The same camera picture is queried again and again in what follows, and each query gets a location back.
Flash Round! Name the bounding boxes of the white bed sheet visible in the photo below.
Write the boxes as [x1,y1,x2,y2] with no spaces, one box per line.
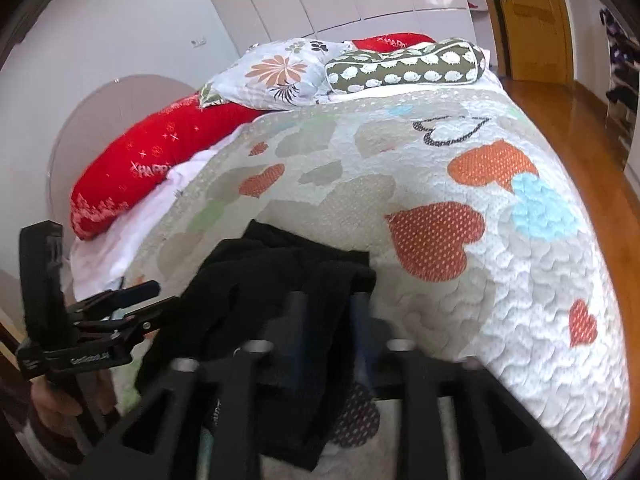
[70,150,221,301]

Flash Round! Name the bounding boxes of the cluttered shelf rack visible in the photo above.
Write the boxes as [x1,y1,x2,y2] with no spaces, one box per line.
[597,5,640,181]

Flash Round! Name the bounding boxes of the red printed pillow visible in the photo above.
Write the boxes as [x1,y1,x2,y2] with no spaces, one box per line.
[70,97,266,241]
[350,32,438,53]

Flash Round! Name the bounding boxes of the person's left hand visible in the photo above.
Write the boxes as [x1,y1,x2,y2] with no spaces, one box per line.
[27,370,121,441]

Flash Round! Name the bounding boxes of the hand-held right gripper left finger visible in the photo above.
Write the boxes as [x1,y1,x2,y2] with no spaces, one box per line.
[82,287,321,480]

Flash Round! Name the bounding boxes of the black pants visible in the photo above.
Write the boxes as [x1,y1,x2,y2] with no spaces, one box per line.
[134,219,378,472]

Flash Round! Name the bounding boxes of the white floral pillow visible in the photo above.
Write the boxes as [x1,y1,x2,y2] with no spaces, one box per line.
[199,37,358,111]

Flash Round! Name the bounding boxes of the green white patterned pillow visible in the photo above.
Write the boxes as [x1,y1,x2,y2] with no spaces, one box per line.
[324,37,488,96]

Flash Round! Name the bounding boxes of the wooden door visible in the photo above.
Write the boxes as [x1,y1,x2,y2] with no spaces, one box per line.
[475,0,573,83]

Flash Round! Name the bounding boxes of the round grey headboard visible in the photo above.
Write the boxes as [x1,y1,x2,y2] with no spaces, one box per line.
[47,74,201,211]

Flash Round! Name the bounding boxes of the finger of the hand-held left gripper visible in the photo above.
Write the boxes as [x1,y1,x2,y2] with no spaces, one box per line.
[70,296,181,348]
[67,280,162,321]

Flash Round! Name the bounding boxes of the heart patterned quilt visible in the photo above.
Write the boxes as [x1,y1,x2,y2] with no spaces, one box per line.
[112,82,631,480]

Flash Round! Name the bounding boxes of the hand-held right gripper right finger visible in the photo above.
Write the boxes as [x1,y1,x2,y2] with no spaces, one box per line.
[347,290,588,480]

